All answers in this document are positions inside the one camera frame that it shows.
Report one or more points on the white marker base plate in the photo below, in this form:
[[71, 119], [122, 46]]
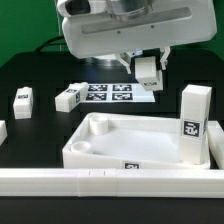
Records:
[[118, 92]]

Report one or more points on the white left fence block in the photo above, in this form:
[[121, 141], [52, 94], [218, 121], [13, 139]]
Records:
[[3, 131]]

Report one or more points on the white front fence bar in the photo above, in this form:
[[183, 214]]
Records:
[[112, 182]]

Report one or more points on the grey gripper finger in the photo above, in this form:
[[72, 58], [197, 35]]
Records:
[[163, 59], [125, 60]]

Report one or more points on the white right fence bar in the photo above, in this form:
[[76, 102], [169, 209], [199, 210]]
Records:
[[216, 142]]

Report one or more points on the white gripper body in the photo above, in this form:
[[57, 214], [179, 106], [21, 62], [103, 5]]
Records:
[[101, 27]]

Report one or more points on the white fence bar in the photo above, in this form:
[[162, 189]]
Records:
[[112, 182], [216, 142]]

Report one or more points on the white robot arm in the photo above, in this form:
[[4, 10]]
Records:
[[94, 28]]

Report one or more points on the white desk top tray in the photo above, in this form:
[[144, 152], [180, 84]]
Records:
[[105, 140]]

